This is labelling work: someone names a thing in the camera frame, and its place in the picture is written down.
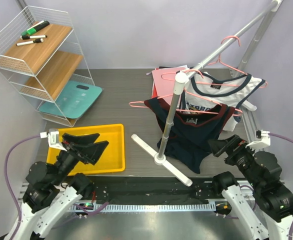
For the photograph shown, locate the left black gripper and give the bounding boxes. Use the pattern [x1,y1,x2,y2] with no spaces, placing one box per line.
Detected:
[51,132,109,185]

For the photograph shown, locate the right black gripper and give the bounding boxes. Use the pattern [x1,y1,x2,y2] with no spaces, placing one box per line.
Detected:
[208,132,262,187]

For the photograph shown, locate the navy maroon tank top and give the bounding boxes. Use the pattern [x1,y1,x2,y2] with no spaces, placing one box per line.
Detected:
[143,97,237,175]

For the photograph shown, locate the white navy tank top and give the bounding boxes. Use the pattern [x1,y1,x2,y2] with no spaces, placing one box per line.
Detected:
[178,71,266,132]

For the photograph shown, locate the pink hanger of navy top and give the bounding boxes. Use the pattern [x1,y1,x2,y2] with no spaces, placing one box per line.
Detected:
[128,91,243,117]

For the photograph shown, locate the pink hanger of white top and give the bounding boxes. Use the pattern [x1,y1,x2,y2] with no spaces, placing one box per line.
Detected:
[161,69,268,89]

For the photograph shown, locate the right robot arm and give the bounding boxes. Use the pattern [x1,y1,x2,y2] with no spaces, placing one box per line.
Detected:
[208,130,293,240]

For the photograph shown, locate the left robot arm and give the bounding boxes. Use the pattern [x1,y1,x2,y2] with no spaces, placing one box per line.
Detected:
[0,129,109,240]

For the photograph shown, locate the yellow plastic tray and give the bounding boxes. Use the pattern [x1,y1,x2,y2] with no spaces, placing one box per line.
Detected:
[59,123,126,176]

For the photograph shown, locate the teal bathroom scale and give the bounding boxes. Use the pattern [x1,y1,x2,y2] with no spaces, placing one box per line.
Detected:
[39,80,103,119]

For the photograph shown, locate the silver clothes rack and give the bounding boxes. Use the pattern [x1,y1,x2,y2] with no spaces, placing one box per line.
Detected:
[131,0,282,187]

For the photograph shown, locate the red folder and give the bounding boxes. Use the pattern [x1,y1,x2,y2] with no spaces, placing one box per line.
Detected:
[151,85,158,98]

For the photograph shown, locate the black white marker lower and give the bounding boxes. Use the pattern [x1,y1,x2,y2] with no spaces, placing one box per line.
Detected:
[16,38,44,47]

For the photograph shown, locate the black white marker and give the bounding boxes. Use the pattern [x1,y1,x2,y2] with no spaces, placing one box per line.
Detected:
[20,35,48,40]
[16,38,44,47]

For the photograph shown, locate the black white marker upper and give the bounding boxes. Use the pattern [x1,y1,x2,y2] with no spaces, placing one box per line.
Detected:
[20,35,48,40]

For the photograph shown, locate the green highlighter marker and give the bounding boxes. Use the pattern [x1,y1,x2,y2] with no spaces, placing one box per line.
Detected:
[21,20,50,36]

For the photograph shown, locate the white marker behind highlighter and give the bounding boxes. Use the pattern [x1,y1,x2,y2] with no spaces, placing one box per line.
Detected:
[30,20,44,29]

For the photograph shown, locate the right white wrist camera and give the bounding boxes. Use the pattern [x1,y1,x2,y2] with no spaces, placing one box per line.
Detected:
[246,130,271,151]

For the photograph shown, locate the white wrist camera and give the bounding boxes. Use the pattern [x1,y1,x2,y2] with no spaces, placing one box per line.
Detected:
[246,130,271,151]
[39,128,66,151]

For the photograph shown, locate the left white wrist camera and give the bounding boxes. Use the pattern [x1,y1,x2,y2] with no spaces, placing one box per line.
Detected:
[39,128,66,151]

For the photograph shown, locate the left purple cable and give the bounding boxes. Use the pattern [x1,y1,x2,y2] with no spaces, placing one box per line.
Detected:
[5,133,45,226]

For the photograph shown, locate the purple cable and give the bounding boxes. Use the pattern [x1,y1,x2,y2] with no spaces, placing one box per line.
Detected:
[5,133,45,226]
[268,133,293,152]

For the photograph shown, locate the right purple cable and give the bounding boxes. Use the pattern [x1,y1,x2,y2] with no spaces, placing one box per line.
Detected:
[268,133,293,152]

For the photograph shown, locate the white wire wooden shelf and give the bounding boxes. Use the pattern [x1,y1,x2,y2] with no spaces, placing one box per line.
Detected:
[0,6,95,127]

